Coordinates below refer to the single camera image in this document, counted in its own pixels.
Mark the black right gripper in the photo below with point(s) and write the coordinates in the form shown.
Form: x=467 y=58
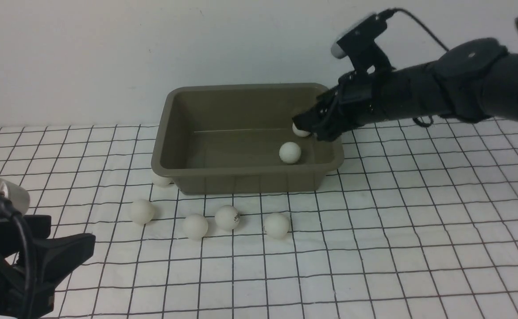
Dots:
x=356 y=101

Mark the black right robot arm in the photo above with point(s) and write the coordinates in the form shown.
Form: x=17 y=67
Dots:
x=472 y=82

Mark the white ball behind bin left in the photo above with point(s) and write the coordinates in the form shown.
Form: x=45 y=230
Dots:
x=160 y=181

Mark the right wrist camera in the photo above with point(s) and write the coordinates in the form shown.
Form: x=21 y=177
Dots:
x=358 y=44

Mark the olive green plastic bin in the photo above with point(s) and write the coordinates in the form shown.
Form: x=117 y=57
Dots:
x=225 y=139

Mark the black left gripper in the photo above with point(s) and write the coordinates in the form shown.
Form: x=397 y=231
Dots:
x=56 y=258

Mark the white black-grid tablecloth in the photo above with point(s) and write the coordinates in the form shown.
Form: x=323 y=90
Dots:
x=416 y=224

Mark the white ping-pong ball with logo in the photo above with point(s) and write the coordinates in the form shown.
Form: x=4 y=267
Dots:
x=227 y=218

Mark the white ping-pong ball plain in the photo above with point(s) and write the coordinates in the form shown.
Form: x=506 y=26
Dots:
x=195 y=226

